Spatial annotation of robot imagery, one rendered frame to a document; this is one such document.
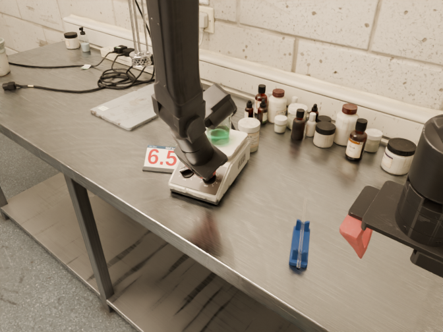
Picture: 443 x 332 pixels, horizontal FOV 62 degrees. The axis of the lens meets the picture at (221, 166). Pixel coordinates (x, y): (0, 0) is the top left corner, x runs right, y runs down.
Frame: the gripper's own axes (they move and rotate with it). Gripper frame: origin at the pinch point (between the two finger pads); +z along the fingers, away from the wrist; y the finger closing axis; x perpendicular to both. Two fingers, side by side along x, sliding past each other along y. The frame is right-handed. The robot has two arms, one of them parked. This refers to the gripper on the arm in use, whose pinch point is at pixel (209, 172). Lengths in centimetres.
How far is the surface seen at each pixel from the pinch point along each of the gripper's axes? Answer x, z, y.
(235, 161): -6.5, 3.1, -0.8
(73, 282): 61, 73, 48
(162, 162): 4.7, 6.9, 15.7
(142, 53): -16, 7, 51
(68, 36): -12, 35, 121
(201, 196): 5.0, 2.4, -1.4
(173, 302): 35, 68, 9
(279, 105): -32.9, 19.7, 10.0
